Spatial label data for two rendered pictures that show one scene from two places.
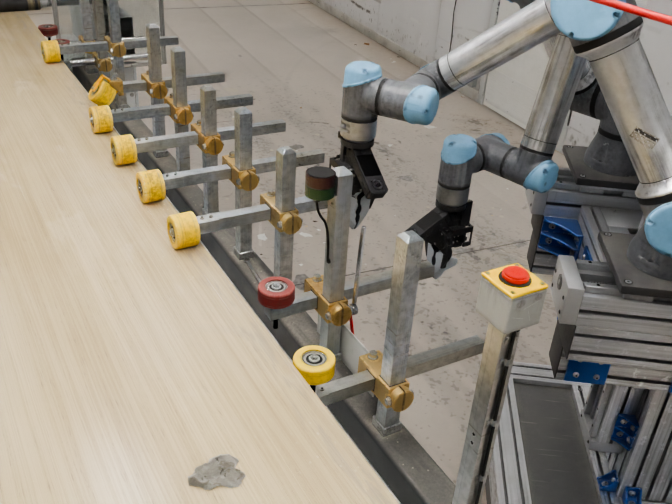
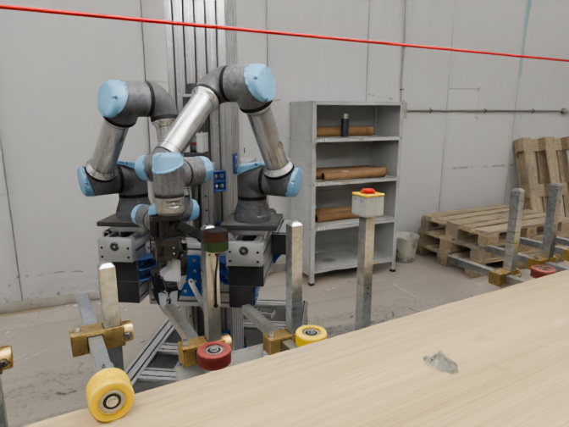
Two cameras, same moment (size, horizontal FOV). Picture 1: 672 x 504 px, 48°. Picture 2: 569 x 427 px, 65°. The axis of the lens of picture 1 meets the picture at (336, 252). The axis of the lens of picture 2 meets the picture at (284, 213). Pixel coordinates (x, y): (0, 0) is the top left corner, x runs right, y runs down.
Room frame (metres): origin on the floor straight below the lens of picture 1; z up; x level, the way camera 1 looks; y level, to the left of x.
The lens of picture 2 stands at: (1.14, 1.09, 1.46)
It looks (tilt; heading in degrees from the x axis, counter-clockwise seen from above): 13 degrees down; 272
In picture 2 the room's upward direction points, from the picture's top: straight up
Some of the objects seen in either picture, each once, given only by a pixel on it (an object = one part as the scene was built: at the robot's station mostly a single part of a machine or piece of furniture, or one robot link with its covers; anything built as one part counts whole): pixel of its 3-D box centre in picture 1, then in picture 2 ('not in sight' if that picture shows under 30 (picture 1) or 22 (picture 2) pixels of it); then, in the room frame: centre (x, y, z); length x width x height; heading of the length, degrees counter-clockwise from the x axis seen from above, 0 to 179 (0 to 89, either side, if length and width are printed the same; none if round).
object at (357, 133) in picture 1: (357, 128); (170, 205); (1.47, -0.03, 1.23); 0.08 x 0.08 x 0.05
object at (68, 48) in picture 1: (115, 44); not in sight; (2.90, 0.92, 0.95); 0.50 x 0.04 x 0.04; 121
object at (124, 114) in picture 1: (178, 107); not in sight; (2.26, 0.53, 0.95); 0.50 x 0.04 x 0.04; 121
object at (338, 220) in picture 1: (334, 270); (212, 313); (1.36, 0.00, 0.94); 0.03 x 0.03 x 0.48; 31
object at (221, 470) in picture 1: (215, 467); (441, 359); (0.81, 0.16, 0.91); 0.09 x 0.07 x 0.02; 106
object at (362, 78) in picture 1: (362, 91); (168, 174); (1.47, -0.03, 1.31); 0.09 x 0.08 x 0.11; 66
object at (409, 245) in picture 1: (397, 342); (294, 301); (1.15, -0.13, 0.92); 0.03 x 0.03 x 0.48; 31
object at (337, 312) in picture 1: (326, 301); (206, 348); (1.38, 0.01, 0.85); 0.13 x 0.06 x 0.05; 31
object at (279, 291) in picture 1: (276, 306); (214, 368); (1.34, 0.12, 0.85); 0.08 x 0.08 x 0.11
